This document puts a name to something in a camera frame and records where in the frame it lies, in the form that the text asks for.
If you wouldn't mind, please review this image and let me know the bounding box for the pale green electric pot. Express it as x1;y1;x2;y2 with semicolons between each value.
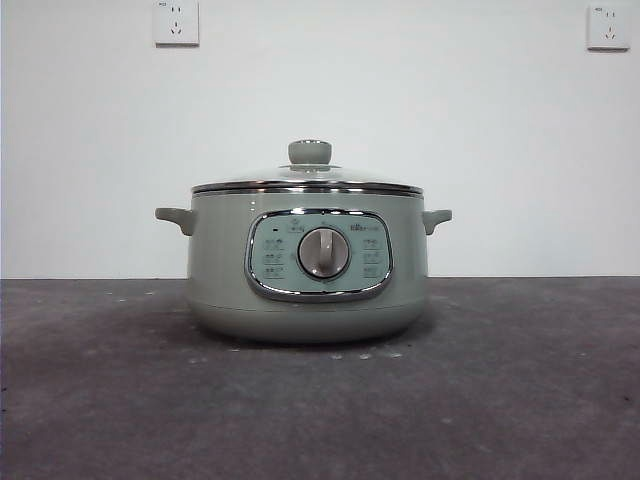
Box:
154;191;454;344

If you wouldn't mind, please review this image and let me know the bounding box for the glass lid with green knob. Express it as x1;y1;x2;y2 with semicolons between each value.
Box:
191;139;424;197

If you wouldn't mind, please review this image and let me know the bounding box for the white wall socket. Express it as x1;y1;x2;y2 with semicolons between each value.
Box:
153;0;202;49
585;4;632;53

